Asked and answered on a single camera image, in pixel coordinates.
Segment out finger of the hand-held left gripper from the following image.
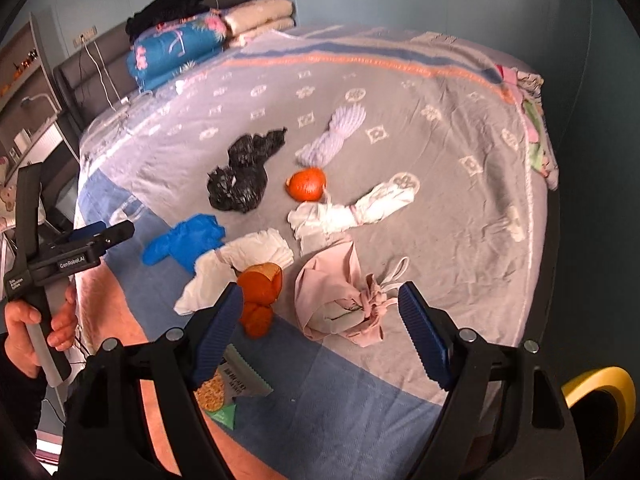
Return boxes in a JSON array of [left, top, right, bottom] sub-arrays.
[[92, 220, 137, 257], [69, 221, 108, 244]]

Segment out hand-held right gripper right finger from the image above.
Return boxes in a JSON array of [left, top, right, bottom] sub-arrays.
[[398, 281, 588, 480]]

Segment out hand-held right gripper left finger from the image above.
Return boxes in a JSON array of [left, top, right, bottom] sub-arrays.
[[60, 282, 246, 480]]

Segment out snack wrapper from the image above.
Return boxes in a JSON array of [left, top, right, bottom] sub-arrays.
[[194, 344, 275, 430]]

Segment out blue glove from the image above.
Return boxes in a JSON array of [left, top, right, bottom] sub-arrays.
[[141, 213, 227, 273]]

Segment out pink plastic bag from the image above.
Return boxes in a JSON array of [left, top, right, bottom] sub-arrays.
[[294, 237, 411, 348]]

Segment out black plastic bag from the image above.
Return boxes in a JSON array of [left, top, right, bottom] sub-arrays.
[[207, 127, 288, 213]]

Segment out white cloth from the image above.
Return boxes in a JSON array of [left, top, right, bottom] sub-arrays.
[[287, 172, 420, 251]]

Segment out person's left forearm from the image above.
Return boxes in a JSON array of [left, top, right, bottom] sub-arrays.
[[0, 345, 66, 441]]

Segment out person's left hand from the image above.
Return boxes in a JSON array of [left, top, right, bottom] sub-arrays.
[[4, 282, 79, 378]]

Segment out bear print cushion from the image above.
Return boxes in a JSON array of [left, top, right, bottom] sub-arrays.
[[0, 155, 23, 216]]

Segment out desk lamp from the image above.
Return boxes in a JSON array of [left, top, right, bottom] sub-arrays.
[[20, 94, 60, 128]]

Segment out grey headboard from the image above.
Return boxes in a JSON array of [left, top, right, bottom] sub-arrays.
[[52, 0, 258, 133]]

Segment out wooden shelf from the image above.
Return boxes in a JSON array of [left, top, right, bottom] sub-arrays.
[[0, 12, 66, 161]]

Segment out blue floral folded quilt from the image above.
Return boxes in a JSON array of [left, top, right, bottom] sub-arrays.
[[125, 12, 227, 93]]

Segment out pink and green cloth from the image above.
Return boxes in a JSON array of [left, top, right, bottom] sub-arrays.
[[495, 62, 561, 191]]

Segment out black clothes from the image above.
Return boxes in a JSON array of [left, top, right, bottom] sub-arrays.
[[125, 0, 211, 43]]

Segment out beige pillows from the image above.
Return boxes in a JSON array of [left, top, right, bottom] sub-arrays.
[[220, 0, 297, 50]]

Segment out white cable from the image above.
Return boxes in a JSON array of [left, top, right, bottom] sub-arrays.
[[82, 35, 132, 107]]

